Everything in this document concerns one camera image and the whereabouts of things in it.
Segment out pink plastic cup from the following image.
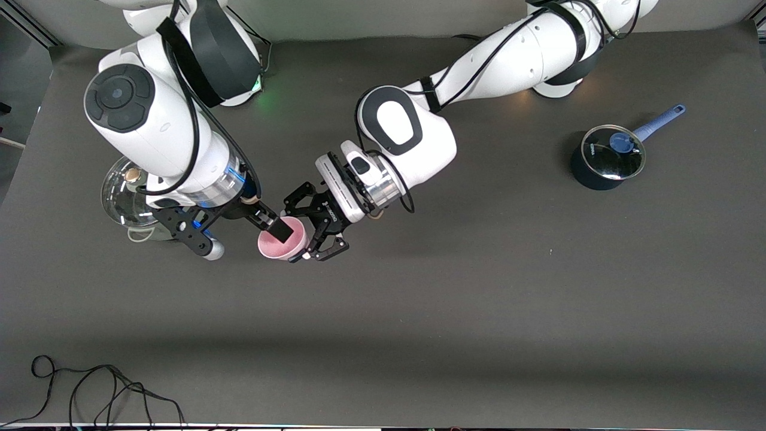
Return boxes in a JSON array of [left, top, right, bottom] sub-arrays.
[[257, 215, 311, 261]]

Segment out glass lid with wooden knob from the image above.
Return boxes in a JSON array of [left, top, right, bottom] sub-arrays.
[[101, 157, 159, 228]]

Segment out dark blue saucepan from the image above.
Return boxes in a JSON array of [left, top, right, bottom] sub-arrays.
[[570, 105, 687, 191]]

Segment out glass lid with blue knob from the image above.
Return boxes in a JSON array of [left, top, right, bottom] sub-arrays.
[[582, 125, 647, 180]]

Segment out black cable along right arm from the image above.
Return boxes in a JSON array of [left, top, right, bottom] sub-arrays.
[[138, 0, 264, 204]]

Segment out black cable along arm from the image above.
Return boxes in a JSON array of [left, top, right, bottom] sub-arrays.
[[138, 0, 264, 204], [356, 0, 644, 215]]

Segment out black right arm base cables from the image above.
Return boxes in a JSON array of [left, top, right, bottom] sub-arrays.
[[236, 12, 273, 75]]

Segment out loose thin black cable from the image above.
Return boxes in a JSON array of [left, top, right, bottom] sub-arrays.
[[0, 355, 186, 427]]

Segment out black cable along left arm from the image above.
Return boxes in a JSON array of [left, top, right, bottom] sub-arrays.
[[356, 0, 644, 215]]

